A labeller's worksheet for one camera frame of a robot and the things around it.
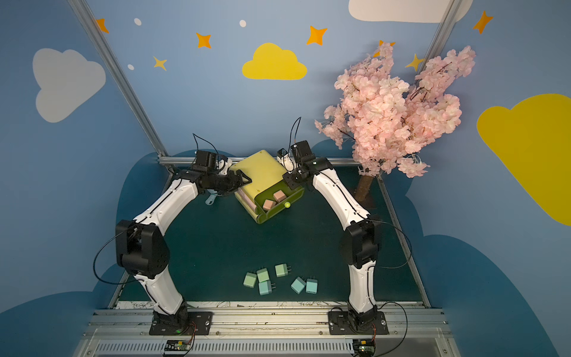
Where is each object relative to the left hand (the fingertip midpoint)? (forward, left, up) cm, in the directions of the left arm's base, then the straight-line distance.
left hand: (244, 181), depth 89 cm
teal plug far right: (-35, -28, -19) cm, 48 cm away
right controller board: (-52, -44, -23) cm, 72 cm away
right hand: (+3, -20, +1) cm, 20 cm away
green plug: (-33, -4, -19) cm, 38 cm away
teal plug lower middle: (-36, -10, -18) cm, 41 cm away
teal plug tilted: (-35, -22, -18) cm, 45 cm away
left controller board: (-54, +18, -22) cm, 61 cm away
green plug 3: (-29, -16, -19) cm, 38 cm away
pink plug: (-9, -10, -4) cm, 14 cm away
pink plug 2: (-4, -14, -4) cm, 15 cm away
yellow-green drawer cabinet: (+6, -8, 0) cm, 10 cm away
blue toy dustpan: (+4, +19, -18) cm, 26 cm away
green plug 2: (-31, -9, -19) cm, 38 cm away
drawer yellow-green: (-8, -6, -13) cm, 17 cm away
